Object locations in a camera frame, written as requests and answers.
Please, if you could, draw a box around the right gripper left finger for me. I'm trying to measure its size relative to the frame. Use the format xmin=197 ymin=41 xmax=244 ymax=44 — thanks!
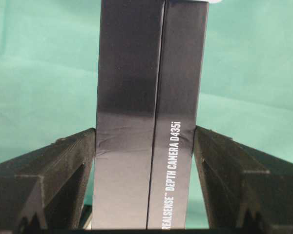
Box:
xmin=0 ymin=128 xmax=95 ymax=234

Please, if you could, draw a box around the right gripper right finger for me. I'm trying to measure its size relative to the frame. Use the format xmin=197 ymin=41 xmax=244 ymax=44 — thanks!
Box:
xmin=193 ymin=127 xmax=293 ymax=234

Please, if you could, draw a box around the black RealSense box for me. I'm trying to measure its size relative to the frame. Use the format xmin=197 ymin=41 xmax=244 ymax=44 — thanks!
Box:
xmin=92 ymin=0 xmax=209 ymax=230

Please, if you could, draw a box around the clear plastic storage case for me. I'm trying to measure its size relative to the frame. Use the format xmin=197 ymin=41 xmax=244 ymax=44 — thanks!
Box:
xmin=207 ymin=0 xmax=223 ymax=4

